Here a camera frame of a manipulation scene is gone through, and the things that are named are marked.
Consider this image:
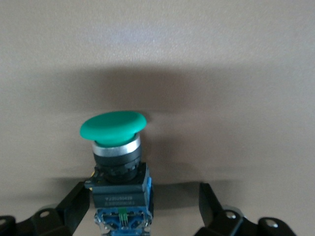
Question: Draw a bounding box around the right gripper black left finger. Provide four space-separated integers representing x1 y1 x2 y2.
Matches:
0 181 95 236

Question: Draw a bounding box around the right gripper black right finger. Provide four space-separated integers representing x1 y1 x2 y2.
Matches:
195 183 297 236

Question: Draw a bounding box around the green mushroom push button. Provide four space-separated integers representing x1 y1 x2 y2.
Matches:
80 111 155 236

